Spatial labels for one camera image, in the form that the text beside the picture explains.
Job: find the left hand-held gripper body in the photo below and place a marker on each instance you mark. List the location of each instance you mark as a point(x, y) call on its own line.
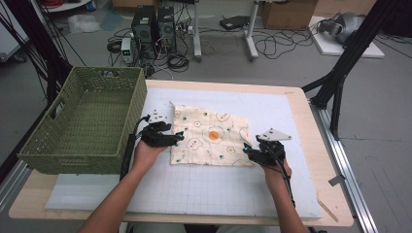
point(155, 136)

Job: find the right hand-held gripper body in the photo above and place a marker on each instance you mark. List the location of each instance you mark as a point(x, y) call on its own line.
point(270, 152)

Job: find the cream printed cloth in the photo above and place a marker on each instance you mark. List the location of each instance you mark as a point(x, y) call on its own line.
point(210, 136)

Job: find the green woven basket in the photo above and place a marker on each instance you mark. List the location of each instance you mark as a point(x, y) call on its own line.
point(84, 152)

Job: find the person's left hand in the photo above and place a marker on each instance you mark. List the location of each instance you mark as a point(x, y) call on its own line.
point(147, 157)

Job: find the person's right hand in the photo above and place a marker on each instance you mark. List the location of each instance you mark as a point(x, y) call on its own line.
point(275, 176)

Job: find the white grid mat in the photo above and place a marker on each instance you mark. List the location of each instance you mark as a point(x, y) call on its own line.
point(210, 194)

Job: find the grey tape piece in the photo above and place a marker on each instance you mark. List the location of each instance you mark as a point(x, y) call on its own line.
point(336, 180)

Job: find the thin wooden stick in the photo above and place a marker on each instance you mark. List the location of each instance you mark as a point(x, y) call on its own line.
point(328, 211)

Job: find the small white power unit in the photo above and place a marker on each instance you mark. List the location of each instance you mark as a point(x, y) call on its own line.
point(127, 50)

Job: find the black computer tower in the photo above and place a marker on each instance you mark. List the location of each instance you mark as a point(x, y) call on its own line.
point(166, 29)
point(144, 29)

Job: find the white desk leg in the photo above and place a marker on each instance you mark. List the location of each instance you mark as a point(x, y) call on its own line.
point(197, 32)
point(251, 35)

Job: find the white floor board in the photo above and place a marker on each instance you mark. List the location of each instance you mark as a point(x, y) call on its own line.
point(330, 48)

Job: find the flat black device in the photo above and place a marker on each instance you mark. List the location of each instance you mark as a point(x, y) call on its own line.
point(233, 22)

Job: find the large cardboard box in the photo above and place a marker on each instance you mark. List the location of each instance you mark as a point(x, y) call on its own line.
point(288, 14)

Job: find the black metal stand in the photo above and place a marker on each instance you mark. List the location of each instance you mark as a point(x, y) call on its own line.
point(42, 48)
point(353, 48)

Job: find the clear plastic bag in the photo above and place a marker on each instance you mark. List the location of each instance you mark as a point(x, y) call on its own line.
point(83, 23)

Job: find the grey rounded machine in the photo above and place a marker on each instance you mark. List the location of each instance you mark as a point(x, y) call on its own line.
point(346, 26)

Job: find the round white table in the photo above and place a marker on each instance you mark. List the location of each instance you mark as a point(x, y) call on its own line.
point(69, 6)

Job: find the aluminium rail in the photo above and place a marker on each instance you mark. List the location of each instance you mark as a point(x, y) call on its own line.
point(13, 184)
point(346, 161)

